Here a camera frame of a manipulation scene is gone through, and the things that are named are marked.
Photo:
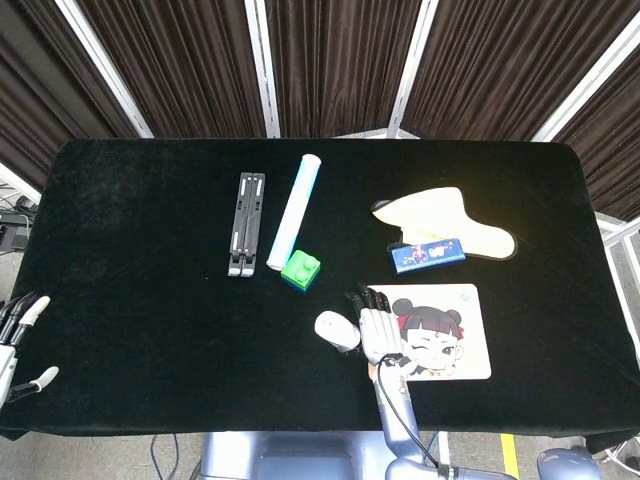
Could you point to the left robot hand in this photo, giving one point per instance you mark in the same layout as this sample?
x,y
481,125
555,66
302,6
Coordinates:
x,y
7,365

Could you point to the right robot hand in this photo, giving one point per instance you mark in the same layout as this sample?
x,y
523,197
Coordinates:
x,y
380,332

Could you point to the white computer mouse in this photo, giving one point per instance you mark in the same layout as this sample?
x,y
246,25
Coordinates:
x,y
332,327

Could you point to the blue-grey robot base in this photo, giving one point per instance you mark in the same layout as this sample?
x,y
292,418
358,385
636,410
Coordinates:
x,y
300,455

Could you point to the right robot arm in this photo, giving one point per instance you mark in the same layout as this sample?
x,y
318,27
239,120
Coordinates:
x,y
397,415

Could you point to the cartoon girl mouse pad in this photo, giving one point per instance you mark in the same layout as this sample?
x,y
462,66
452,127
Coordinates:
x,y
470,350

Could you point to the blue building block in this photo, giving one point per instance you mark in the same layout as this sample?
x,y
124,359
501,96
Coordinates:
x,y
312,286

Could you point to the blue printed box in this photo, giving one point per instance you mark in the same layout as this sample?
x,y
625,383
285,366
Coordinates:
x,y
425,255

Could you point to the green building block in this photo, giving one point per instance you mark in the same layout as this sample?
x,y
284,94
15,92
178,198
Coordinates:
x,y
300,267

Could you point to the small black round object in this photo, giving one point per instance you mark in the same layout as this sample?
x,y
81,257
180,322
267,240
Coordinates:
x,y
382,204

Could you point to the cream yellow cloth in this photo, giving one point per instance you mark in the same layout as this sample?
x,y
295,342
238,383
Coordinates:
x,y
440,210

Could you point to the white rolled tube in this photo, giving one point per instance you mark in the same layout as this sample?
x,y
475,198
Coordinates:
x,y
295,210

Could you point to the black folding laptop stand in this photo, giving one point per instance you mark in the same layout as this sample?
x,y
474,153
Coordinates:
x,y
240,235

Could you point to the black velvet tablecloth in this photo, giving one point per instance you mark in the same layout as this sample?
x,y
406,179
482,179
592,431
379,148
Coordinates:
x,y
125,225

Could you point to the white metal rack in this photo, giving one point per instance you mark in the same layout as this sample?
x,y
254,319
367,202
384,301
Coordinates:
x,y
620,240

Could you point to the brown pleated curtain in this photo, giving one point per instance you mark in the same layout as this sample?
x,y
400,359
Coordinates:
x,y
40,90
340,65
190,65
500,65
610,145

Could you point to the white frame post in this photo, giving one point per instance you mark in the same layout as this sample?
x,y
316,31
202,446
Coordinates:
x,y
107,70
264,70
585,85
411,70

